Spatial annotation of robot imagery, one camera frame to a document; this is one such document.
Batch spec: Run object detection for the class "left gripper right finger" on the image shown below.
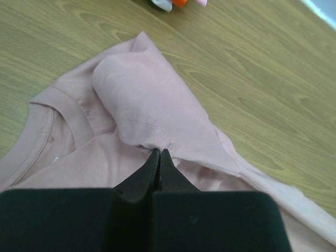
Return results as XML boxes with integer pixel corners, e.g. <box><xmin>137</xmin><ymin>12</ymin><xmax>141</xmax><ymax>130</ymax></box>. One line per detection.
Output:
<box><xmin>157</xmin><ymin>149</ymin><xmax>201</xmax><ymax>195</ymax></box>

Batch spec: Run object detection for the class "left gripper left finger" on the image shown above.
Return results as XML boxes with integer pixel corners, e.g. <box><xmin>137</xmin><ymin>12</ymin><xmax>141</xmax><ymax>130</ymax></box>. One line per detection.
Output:
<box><xmin>113</xmin><ymin>149</ymin><xmax>160</xmax><ymax>204</ymax></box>

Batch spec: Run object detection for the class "dusty pink graphic t-shirt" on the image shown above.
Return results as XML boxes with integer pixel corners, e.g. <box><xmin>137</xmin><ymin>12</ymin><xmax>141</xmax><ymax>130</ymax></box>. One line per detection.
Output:
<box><xmin>1</xmin><ymin>33</ymin><xmax>335</xmax><ymax>251</ymax></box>

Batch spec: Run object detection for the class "folded orange t-shirt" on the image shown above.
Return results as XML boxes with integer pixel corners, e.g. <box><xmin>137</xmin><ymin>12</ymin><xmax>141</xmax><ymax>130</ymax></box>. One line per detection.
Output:
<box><xmin>172</xmin><ymin>0</ymin><xmax>187</xmax><ymax>7</ymax></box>

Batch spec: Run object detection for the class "folded pink t-shirt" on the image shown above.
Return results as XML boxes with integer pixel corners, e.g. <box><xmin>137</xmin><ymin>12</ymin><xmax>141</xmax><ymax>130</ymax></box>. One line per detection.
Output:
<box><xmin>196</xmin><ymin>0</ymin><xmax>207</xmax><ymax>7</ymax></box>

